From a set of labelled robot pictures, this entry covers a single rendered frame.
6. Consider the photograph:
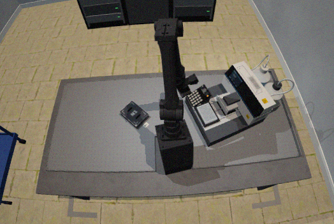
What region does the clear bottle with grey cap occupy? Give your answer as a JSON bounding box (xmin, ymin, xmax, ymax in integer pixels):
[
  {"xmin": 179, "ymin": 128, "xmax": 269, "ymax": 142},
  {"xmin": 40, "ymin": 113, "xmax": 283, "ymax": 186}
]
[{"xmin": 252, "ymin": 64, "xmax": 270, "ymax": 86}]

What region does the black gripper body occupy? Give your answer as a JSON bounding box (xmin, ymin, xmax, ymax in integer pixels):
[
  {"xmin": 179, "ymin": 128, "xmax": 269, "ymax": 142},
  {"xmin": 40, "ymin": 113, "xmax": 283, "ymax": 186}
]
[{"xmin": 177, "ymin": 86, "xmax": 192, "ymax": 98}]

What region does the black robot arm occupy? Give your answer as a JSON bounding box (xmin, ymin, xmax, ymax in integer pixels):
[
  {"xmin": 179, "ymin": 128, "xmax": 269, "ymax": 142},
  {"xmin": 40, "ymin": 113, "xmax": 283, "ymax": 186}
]
[{"xmin": 154, "ymin": 18, "xmax": 199, "ymax": 141}]

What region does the clear plastic bottle with black cap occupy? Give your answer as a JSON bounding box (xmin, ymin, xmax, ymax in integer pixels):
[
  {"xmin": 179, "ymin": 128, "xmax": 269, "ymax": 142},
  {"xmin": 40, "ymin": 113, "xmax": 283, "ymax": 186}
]
[{"xmin": 264, "ymin": 81, "xmax": 283, "ymax": 104}]

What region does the white multiwell plate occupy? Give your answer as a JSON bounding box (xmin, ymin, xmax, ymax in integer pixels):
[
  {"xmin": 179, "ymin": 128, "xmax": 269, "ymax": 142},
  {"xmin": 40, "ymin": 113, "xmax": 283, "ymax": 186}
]
[{"xmin": 196, "ymin": 103, "xmax": 217, "ymax": 124}]

